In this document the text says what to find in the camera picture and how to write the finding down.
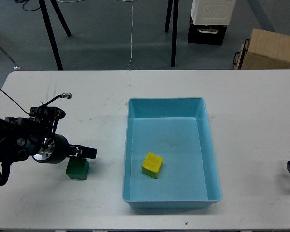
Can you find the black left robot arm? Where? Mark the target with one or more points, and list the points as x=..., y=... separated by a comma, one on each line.
x=36, y=137

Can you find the green wooden cube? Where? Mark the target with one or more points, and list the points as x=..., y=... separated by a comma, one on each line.
x=77, y=168

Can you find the black stand legs right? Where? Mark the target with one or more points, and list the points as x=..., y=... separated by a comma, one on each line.
x=172, y=13

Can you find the white appliance box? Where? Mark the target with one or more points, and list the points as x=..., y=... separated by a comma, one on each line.
x=212, y=12

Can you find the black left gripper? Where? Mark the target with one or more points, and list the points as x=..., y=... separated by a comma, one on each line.
x=59, y=149

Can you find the black drawer cabinet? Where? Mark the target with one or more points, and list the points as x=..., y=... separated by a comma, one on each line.
x=206, y=34

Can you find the light blue plastic bin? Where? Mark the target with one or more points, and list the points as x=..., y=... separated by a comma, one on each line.
x=176, y=129

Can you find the yellow wooden cube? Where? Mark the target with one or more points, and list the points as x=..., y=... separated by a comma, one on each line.
x=152, y=165

